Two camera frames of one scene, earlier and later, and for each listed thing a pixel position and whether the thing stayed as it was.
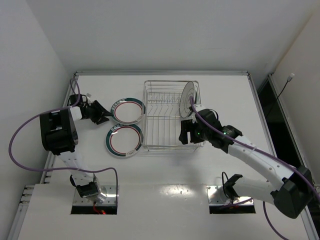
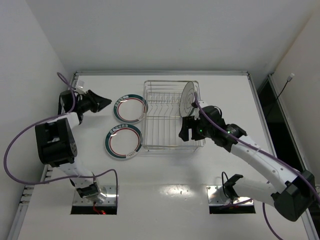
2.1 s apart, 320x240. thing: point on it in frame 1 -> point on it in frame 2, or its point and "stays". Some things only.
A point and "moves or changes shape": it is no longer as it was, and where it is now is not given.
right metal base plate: [216, 196] stays
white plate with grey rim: [188, 91] stays
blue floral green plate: [196, 96] stays
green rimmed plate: [127, 111] moves or changes shape
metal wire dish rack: [162, 118] stays
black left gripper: [98, 112] -> [90, 101]
